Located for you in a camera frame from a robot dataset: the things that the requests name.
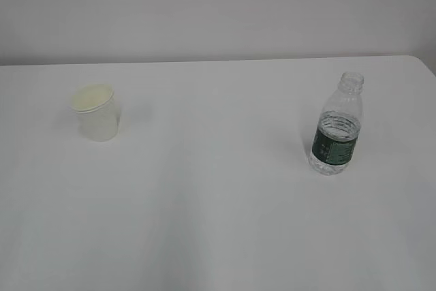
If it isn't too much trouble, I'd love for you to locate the white paper cup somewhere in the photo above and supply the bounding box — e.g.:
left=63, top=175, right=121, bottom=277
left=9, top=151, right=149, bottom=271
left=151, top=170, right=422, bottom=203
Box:
left=71, top=84, right=119, bottom=142

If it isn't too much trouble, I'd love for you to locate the clear green-label water bottle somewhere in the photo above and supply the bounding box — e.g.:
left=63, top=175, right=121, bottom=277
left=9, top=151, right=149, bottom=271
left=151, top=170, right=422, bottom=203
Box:
left=309, top=72, right=364, bottom=176

